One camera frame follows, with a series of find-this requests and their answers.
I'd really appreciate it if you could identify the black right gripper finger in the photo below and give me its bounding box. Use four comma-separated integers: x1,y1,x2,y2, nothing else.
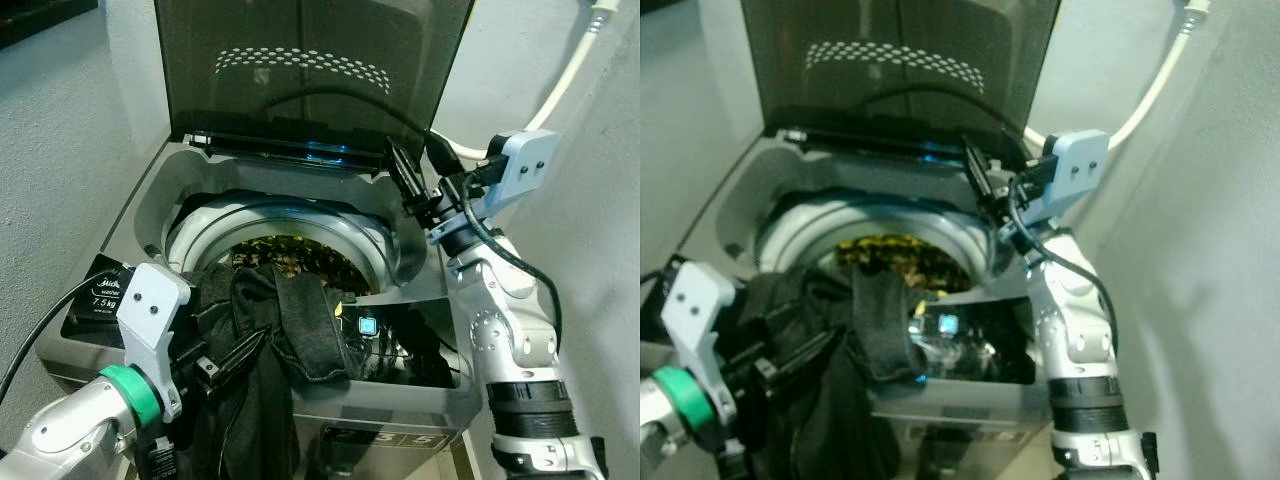
1010,148,1047,185
960,134,1003,217
424,128,465,179
384,134,427,219

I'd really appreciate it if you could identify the grey top-load washing machine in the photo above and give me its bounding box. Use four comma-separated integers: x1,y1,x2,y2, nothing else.
35,134,483,480
640,130,1053,480

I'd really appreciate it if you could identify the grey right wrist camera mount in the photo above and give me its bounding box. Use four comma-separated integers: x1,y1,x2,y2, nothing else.
427,128,557,247
999,129,1112,243

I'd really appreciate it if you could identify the black capacity sticker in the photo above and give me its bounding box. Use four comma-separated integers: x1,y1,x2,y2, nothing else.
640,268,675,333
61,254,153,343

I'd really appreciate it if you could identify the black numbered washer label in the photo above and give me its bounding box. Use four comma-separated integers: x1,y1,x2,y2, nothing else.
321,425,449,449

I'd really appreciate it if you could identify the dark translucent washer lid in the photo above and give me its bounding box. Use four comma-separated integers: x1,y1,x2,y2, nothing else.
738,0,1062,163
153,0,477,167

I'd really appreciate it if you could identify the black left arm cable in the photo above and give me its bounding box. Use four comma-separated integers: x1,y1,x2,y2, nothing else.
640,264,683,293
0,274,127,403

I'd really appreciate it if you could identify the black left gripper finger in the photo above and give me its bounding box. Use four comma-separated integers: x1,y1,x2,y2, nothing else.
772,338,827,381
198,370,255,405
208,330,271,377
764,378,813,409

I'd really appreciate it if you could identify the yellow black patterned garment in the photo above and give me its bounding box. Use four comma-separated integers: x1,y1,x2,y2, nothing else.
231,234,353,283
837,234,947,288

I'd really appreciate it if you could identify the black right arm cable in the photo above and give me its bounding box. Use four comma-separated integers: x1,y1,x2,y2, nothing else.
458,174,563,353
1004,178,1120,353

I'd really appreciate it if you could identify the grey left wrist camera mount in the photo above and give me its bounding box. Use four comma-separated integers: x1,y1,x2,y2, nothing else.
114,261,194,423
661,261,740,433

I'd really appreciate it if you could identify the white water hose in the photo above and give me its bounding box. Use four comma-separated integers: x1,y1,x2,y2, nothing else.
430,0,617,163
1024,0,1213,153

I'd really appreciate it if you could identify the black washer control panel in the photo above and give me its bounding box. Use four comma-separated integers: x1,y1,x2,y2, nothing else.
904,298,1038,388
338,294,463,388

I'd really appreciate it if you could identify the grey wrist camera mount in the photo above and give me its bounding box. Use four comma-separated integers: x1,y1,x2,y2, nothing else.
999,129,1112,243
114,261,194,423
427,128,557,247
661,261,740,433

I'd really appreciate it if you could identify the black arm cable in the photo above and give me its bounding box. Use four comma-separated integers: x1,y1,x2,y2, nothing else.
0,274,127,403
640,264,683,293
1004,178,1120,353
458,174,563,353

